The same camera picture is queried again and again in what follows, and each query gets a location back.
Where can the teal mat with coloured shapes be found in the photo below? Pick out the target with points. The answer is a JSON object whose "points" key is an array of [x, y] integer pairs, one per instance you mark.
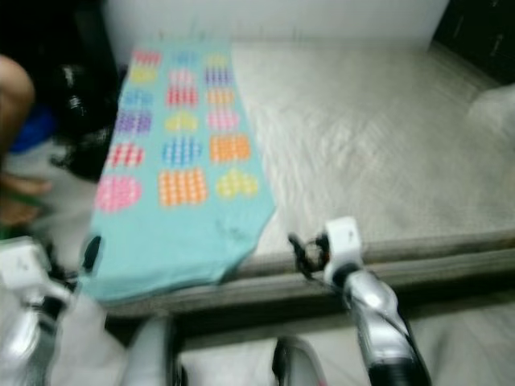
{"points": [[185, 233]]}

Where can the blue fabric item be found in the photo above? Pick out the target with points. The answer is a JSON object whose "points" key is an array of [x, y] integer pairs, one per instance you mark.
{"points": [[36, 129]]}

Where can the dark bed base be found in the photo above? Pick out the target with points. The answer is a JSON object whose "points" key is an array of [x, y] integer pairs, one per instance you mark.
{"points": [[249, 310]]}

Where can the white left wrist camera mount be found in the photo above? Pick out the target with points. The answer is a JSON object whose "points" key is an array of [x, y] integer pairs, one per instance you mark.
{"points": [[22, 261]]}

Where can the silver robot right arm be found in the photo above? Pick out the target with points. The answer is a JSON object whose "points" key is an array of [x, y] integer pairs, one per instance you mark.
{"points": [[378, 314]]}

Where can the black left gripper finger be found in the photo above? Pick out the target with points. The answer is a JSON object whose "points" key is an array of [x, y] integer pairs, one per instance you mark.
{"points": [[92, 254]]}

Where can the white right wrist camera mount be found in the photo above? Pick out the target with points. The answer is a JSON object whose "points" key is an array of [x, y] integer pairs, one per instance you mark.
{"points": [[342, 241]]}

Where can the white pillow with green tree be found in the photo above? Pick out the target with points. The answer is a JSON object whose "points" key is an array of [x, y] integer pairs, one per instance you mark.
{"points": [[495, 112]]}

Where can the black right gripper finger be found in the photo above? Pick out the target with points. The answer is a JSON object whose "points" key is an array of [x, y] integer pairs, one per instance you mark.
{"points": [[301, 251]]}

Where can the dark tufted headboard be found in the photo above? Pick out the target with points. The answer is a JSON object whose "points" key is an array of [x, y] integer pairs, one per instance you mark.
{"points": [[479, 32]]}

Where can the silver quilted mattress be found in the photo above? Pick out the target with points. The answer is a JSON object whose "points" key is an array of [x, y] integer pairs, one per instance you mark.
{"points": [[370, 137]]}

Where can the black shiny bag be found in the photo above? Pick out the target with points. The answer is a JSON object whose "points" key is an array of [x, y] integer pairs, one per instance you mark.
{"points": [[84, 149]]}

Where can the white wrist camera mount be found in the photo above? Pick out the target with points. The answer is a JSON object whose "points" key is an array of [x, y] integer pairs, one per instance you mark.
{"points": [[342, 241], [22, 261]]}

